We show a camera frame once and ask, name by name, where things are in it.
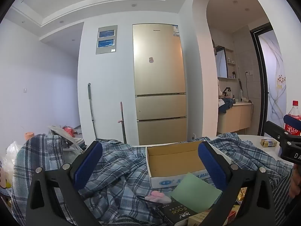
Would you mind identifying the black small box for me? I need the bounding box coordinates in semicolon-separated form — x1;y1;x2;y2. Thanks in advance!
156;201;198;226

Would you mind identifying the blue plaid cloth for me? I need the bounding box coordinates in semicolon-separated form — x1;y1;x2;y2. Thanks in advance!
11;133;294;226

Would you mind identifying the black framed glass door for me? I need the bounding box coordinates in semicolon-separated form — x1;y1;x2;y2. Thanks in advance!
250;22;289;136

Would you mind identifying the red white small box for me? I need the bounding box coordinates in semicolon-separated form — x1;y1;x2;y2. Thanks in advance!
225;205;241;226

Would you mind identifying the tan box with red print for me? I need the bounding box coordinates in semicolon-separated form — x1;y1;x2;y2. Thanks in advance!
188;211;212;226

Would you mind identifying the black power cable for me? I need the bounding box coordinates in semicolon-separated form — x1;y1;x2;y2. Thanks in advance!
246;74;255;121

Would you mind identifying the yellow blue small pack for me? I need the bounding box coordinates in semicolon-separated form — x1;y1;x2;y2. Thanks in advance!
260;138;278;147

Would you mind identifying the reddish broom handle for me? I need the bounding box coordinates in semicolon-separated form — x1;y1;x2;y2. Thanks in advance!
117;101;127;144

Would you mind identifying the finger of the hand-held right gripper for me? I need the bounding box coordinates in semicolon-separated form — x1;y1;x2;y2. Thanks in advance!
265;121;292;144
283;114;301;124

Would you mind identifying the white plastic bag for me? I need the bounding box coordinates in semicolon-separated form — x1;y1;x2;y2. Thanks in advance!
4;141;22;171

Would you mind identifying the gold refrigerator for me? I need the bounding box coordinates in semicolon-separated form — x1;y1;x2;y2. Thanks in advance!
132;24;188;146

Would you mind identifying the silver foil bag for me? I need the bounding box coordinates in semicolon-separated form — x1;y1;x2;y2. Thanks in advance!
48;125;83;151

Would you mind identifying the bathroom mirror cabinet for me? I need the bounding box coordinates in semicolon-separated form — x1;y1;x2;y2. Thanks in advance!
215;46;228;78

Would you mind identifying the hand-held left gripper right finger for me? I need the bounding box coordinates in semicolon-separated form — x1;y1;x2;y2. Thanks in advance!
198;141;277;226

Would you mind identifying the green notepad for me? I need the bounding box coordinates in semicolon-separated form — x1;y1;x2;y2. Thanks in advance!
170;172;223;213

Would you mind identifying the pink soft toy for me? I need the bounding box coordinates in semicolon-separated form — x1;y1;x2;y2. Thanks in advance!
136;191;172;204

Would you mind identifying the beige vanity cabinet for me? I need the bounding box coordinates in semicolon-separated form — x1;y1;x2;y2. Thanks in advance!
217;103;253;134

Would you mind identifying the person's right hand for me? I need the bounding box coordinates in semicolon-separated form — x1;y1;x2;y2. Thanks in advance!
289;164;301;199

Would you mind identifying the dark blue cloth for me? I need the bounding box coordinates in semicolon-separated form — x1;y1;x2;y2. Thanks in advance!
219;98;236;113

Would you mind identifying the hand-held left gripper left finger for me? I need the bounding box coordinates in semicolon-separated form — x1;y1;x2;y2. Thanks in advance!
25;141;104;226

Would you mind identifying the red iced tea bottle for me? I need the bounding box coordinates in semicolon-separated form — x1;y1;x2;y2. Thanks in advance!
283;100;301;136

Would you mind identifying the cardboard box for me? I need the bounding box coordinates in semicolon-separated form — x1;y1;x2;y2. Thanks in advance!
145;140;220;189

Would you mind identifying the grey wall panel box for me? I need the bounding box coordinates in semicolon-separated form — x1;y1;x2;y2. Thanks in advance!
95;24;118;55

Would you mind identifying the grey mop handle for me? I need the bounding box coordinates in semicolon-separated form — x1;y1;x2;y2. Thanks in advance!
88;83;98;140

